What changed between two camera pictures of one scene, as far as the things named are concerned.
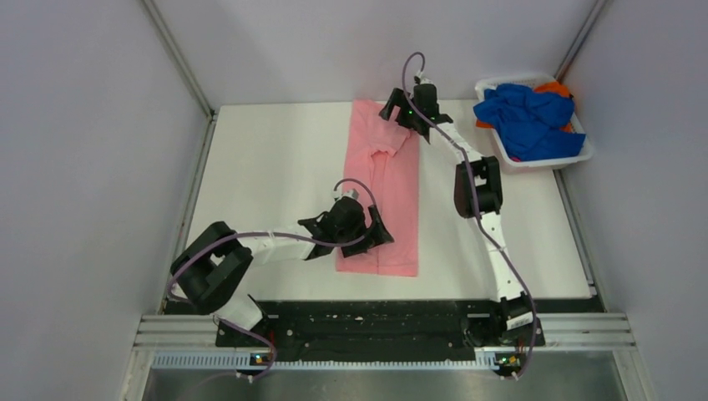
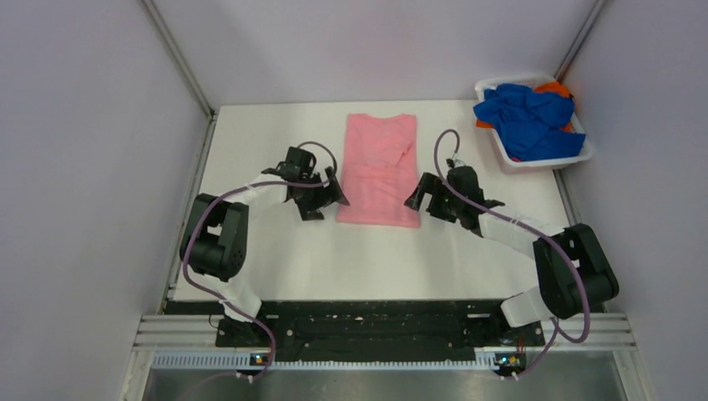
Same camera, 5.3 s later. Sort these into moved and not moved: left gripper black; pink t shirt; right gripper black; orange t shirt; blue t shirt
Moved: pink t shirt; right gripper black; left gripper black
Not moved: blue t shirt; orange t shirt
